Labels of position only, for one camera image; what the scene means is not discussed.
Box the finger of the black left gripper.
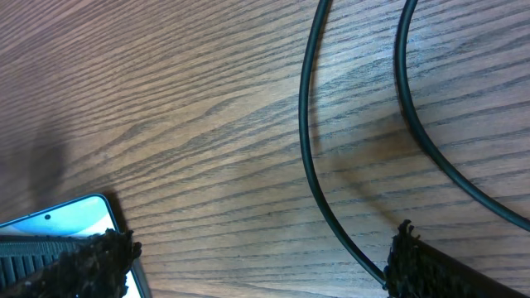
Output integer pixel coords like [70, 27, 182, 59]
[1, 235, 89, 290]

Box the black charging cable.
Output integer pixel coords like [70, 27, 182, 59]
[298, 0, 530, 287]

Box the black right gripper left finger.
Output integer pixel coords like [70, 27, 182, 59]
[1, 229, 142, 298]

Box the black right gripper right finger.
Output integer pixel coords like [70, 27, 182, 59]
[383, 219, 527, 298]

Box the blue Galaxy smartphone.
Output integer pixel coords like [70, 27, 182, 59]
[1, 194, 151, 298]

